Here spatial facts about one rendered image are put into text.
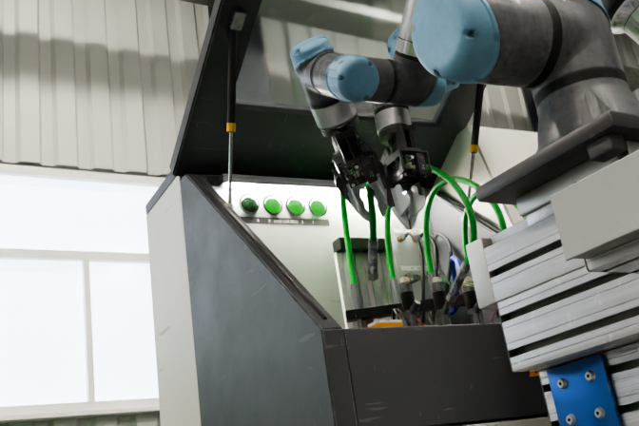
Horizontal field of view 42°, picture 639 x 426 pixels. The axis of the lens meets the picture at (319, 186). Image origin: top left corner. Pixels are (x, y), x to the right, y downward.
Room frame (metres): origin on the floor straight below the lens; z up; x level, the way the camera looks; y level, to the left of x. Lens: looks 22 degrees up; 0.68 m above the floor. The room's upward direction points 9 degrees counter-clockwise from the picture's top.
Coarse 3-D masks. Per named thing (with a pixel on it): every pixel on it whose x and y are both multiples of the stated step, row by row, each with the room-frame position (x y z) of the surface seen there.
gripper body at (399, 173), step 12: (384, 132) 1.60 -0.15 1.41; (396, 132) 1.59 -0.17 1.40; (408, 132) 1.58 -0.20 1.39; (384, 144) 1.64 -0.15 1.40; (396, 144) 1.61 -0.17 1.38; (408, 144) 1.59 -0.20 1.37; (396, 156) 1.57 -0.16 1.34; (408, 156) 1.59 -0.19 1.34; (420, 156) 1.59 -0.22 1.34; (396, 168) 1.60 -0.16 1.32; (408, 168) 1.57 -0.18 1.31; (420, 168) 1.59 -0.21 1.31; (396, 180) 1.61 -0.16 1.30; (408, 180) 1.62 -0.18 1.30; (420, 180) 1.61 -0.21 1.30
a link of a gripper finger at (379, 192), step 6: (378, 180) 1.45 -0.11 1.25; (372, 186) 1.46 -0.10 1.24; (378, 186) 1.44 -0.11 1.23; (378, 192) 1.47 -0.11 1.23; (384, 192) 1.47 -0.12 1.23; (378, 198) 1.48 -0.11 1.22; (384, 198) 1.44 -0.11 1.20; (378, 204) 1.49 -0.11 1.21; (384, 204) 1.49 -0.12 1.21; (384, 210) 1.50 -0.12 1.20
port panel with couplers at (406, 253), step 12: (396, 228) 2.01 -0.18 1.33; (420, 228) 2.05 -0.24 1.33; (396, 240) 2.01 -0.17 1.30; (408, 240) 2.03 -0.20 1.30; (420, 240) 2.05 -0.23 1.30; (396, 252) 2.01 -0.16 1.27; (408, 252) 2.03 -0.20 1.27; (432, 252) 2.06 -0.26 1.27; (396, 264) 2.01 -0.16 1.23; (408, 264) 2.02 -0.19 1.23; (408, 276) 2.00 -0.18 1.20; (420, 276) 2.03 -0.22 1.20; (420, 288) 2.04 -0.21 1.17; (420, 324) 2.03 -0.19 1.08
